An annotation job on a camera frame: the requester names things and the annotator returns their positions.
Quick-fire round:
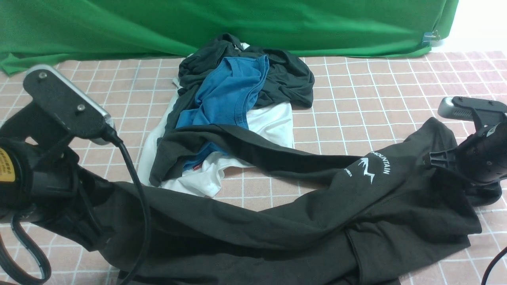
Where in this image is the blue binder clip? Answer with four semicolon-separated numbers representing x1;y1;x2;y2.
421;30;441;46

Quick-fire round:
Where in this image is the pink checkered tablecloth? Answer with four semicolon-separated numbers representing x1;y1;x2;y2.
0;51;506;285

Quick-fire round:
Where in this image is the white shirt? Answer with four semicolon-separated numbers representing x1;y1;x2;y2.
136;42;295;198

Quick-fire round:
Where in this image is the dark teal gray shirt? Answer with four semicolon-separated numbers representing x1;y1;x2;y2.
157;34;315;148

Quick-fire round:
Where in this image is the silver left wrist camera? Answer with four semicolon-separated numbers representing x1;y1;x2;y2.
23;65;116;146

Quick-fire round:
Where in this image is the green backdrop cloth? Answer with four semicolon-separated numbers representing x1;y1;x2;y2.
0;0;458;75

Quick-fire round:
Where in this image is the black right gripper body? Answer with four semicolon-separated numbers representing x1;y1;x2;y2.
422;115;506;186

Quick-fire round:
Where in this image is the dark gray long-sleeved shirt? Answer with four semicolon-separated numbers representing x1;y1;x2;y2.
32;117;503;285

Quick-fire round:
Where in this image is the blue shirt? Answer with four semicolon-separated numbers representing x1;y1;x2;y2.
175;55;270;171

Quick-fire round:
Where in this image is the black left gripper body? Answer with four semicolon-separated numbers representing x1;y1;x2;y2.
1;102;90;222

